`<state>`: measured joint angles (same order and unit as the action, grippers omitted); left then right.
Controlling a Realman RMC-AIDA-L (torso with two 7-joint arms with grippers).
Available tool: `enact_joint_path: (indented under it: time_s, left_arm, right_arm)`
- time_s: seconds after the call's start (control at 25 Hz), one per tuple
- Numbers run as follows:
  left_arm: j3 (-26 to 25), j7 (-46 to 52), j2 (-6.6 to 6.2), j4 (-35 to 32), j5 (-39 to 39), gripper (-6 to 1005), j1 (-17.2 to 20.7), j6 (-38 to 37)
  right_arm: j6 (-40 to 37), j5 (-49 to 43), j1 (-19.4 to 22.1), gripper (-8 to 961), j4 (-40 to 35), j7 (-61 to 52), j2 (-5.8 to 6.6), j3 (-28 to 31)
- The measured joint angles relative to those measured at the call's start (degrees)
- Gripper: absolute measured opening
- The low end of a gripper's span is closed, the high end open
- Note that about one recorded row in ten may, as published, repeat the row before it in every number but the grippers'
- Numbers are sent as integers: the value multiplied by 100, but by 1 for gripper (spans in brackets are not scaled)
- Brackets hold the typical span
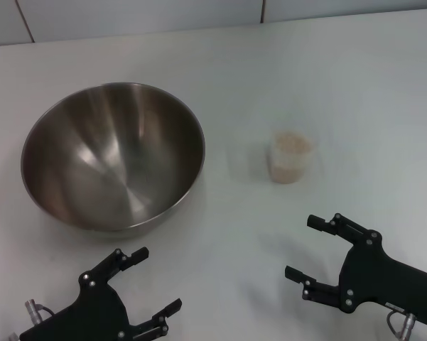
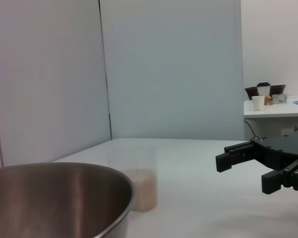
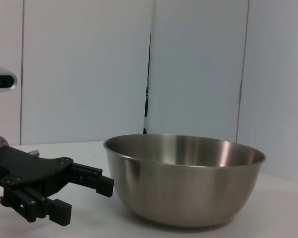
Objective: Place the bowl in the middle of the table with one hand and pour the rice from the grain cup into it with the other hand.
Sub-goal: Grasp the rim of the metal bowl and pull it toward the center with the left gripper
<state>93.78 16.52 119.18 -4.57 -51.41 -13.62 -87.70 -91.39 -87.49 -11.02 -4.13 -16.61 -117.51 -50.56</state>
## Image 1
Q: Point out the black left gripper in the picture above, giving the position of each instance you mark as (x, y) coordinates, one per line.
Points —
(85, 316)

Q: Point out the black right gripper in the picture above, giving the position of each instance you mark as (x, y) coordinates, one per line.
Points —
(376, 280)

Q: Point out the clear plastic measuring cup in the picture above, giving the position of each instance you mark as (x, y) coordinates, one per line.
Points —
(287, 168)

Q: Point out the stainless steel mixing bowl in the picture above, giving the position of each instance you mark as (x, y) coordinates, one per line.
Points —
(110, 160)

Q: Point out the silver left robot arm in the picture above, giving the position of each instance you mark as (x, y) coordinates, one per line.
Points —
(13, 336)

